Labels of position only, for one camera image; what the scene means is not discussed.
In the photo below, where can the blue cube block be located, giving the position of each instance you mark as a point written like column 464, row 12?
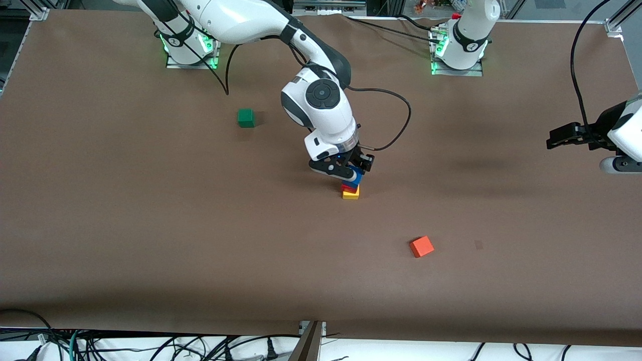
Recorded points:
column 353, row 183

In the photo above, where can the grey power strip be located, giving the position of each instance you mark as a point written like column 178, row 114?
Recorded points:
column 328, row 6

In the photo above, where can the green cube block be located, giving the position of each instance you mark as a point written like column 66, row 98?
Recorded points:
column 246, row 118

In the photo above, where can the metal table edge bracket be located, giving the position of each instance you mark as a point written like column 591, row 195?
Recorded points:
column 308, row 341

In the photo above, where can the aluminium frame profile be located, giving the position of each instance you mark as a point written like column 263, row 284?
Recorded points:
column 619, row 20

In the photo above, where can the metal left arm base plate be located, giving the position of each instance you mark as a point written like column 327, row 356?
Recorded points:
column 474, row 72

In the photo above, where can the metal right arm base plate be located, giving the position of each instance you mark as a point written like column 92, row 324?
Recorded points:
column 173, row 64

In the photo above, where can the yellow cube block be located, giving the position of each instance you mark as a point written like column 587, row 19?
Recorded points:
column 350, row 194

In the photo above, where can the red cube block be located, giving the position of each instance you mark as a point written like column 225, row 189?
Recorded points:
column 347, row 189

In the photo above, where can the orange cube block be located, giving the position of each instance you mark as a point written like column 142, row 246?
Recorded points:
column 422, row 246

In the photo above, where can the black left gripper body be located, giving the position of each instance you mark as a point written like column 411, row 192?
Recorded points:
column 595, row 136

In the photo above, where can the small aluminium corner bracket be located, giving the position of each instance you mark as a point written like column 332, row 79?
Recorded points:
column 39, row 14

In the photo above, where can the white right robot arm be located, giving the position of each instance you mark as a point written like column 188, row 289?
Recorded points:
column 326, row 115

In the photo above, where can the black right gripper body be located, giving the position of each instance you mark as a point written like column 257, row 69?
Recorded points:
column 357, row 157

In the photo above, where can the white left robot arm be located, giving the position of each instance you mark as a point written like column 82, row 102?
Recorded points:
column 469, row 35

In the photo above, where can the brown table cover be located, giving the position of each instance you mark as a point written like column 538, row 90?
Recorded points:
column 301, row 281

